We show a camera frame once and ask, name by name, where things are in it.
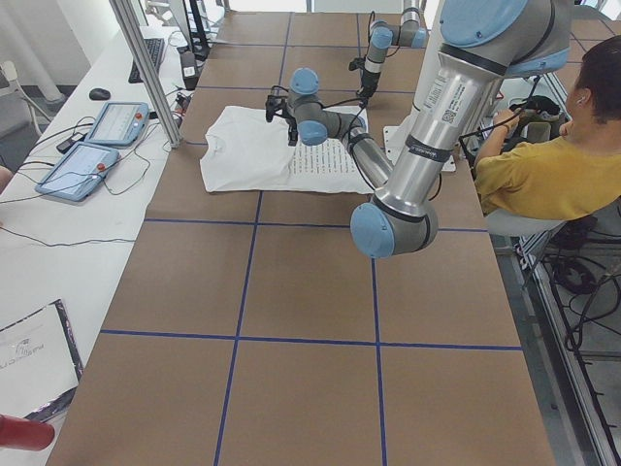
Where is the person in yellow shirt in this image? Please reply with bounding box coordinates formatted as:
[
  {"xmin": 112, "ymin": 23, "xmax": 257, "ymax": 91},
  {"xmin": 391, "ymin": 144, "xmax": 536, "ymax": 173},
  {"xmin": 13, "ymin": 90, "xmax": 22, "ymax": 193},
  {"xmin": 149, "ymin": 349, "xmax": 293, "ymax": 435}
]
[{"xmin": 474, "ymin": 36, "xmax": 620, "ymax": 220}]

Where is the far blue teach pendant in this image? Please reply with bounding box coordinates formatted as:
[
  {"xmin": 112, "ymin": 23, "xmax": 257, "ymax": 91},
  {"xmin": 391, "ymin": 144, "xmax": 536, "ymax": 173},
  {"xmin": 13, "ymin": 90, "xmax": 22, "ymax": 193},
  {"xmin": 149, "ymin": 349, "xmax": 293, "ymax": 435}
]
[{"xmin": 84, "ymin": 102, "xmax": 149, "ymax": 148}]

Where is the blue teach pendant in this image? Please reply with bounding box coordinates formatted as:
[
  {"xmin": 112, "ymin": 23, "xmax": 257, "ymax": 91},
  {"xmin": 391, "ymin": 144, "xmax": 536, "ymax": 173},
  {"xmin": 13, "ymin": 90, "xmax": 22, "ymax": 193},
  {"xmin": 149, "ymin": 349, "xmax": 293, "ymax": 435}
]
[
  {"xmin": 35, "ymin": 142, "xmax": 120, "ymax": 202},
  {"xmin": 84, "ymin": 102, "xmax": 149, "ymax": 148}
]

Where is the white camera pole base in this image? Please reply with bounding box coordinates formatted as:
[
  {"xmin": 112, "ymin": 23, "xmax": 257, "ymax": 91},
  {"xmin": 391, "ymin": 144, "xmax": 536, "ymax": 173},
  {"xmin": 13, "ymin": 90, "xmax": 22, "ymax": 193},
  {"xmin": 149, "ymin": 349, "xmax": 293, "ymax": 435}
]
[{"xmin": 388, "ymin": 1, "xmax": 485, "ymax": 163}]

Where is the red cylinder object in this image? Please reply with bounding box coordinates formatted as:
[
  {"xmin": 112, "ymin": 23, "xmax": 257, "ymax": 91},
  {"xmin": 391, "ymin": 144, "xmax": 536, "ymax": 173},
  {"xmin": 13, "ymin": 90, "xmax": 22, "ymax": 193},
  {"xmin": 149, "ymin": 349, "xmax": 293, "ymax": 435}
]
[{"xmin": 0, "ymin": 415, "xmax": 55, "ymax": 451}]

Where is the white paper booklet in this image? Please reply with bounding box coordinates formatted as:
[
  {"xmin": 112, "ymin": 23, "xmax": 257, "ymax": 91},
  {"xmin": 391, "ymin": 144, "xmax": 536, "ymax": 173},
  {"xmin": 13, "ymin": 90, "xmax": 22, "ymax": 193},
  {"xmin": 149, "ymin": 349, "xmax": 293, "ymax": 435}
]
[{"xmin": 1, "ymin": 299, "xmax": 83, "ymax": 421}]

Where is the white long-sleeve printed shirt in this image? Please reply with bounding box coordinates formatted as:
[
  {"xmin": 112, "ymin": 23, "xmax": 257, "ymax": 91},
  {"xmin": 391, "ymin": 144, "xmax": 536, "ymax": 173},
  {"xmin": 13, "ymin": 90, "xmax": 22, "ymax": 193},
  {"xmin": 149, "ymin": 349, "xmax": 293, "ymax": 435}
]
[{"xmin": 200, "ymin": 106, "xmax": 372, "ymax": 194}]

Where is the near blue teach pendant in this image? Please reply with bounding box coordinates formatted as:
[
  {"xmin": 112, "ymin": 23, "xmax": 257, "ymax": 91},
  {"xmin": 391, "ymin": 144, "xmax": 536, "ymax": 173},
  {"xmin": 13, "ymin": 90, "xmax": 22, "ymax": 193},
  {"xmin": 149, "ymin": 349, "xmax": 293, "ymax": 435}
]
[{"xmin": 35, "ymin": 142, "xmax": 120, "ymax": 202}]

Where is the black computer mouse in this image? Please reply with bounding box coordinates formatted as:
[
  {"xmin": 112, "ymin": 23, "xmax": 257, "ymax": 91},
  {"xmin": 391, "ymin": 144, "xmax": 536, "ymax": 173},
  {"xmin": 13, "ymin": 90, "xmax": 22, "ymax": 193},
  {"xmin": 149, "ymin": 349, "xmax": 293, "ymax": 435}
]
[{"xmin": 88, "ymin": 87, "xmax": 111, "ymax": 101}]

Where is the black box with label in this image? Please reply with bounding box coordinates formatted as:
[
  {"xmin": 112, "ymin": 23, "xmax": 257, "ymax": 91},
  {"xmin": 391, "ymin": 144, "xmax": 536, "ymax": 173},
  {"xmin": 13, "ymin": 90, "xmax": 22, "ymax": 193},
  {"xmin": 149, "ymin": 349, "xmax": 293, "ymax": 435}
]
[{"xmin": 180, "ymin": 50, "xmax": 200, "ymax": 90}]

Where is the black pendant cable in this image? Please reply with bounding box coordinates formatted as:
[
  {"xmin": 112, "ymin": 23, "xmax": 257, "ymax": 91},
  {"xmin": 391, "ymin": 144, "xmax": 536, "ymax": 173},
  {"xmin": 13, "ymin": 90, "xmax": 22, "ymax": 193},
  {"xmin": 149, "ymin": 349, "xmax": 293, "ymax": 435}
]
[{"xmin": 0, "ymin": 116, "xmax": 152, "ymax": 247}]

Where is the small black adapter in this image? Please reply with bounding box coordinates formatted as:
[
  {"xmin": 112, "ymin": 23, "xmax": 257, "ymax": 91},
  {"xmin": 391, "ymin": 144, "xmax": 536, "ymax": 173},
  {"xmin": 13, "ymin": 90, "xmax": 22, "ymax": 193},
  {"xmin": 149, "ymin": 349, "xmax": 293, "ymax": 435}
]
[{"xmin": 56, "ymin": 134, "xmax": 84, "ymax": 154}]

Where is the aluminium frame post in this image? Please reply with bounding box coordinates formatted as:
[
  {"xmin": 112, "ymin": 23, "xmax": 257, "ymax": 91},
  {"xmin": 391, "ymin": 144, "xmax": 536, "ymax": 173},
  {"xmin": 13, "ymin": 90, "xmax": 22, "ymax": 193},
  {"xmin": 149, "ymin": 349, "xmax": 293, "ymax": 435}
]
[{"xmin": 109, "ymin": 0, "xmax": 181, "ymax": 149}]

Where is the black keyboard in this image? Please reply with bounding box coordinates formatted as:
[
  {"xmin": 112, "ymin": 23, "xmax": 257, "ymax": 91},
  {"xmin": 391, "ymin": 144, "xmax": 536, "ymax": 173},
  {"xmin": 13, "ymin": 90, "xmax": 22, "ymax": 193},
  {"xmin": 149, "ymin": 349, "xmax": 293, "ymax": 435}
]
[{"xmin": 128, "ymin": 37, "xmax": 167, "ymax": 83}]

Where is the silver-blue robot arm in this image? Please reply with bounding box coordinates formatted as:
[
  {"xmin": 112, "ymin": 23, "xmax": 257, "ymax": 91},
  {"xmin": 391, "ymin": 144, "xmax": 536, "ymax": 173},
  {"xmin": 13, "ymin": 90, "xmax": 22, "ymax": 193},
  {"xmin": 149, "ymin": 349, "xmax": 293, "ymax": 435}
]
[
  {"xmin": 349, "ymin": 1, "xmax": 429, "ymax": 98},
  {"xmin": 266, "ymin": 1, "xmax": 573, "ymax": 258}
]

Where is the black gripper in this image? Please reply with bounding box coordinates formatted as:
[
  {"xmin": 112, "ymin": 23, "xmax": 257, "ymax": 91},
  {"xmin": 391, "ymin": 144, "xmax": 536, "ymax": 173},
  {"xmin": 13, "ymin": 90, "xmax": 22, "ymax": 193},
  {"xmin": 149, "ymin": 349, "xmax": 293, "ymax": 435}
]
[
  {"xmin": 359, "ymin": 70, "xmax": 377, "ymax": 95},
  {"xmin": 287, "ymin": 120, "xmax": 298, "ymax": 147}
]

